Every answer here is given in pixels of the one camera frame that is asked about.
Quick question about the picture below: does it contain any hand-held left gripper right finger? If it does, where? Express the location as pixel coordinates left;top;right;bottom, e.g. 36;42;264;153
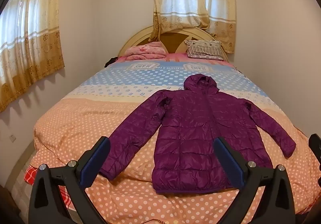
213;137;296;224

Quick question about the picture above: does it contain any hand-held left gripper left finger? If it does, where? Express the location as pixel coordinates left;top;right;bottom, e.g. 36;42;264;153
29;136;112;224

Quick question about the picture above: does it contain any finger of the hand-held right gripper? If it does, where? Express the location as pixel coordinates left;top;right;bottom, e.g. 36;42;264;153
308;133;321;172

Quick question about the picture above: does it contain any purple hooded puffer jacket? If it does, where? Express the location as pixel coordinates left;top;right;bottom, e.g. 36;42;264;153
99;74;296;194

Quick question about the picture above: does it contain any polka dot bedspread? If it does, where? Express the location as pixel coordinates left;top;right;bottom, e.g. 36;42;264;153
24;54;321;224

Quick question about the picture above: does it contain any red plaid cloth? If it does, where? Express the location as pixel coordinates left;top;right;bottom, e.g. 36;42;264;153
24;165;76;217

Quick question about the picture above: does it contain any dark cloth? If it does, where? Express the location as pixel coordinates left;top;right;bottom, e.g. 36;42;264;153
104;57;119;68

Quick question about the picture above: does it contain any striped frilled pillow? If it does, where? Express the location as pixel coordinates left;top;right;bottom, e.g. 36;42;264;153
184;40;225;60

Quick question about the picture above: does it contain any folded pink blanket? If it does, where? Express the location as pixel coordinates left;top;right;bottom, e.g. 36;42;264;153
125;42;167;61

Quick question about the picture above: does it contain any cream wooden headboard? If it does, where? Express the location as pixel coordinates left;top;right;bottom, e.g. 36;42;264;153
118;25;230;61

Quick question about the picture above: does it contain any cream floral curtain with valance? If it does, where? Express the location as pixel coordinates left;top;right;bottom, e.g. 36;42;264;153
150;0;237;54

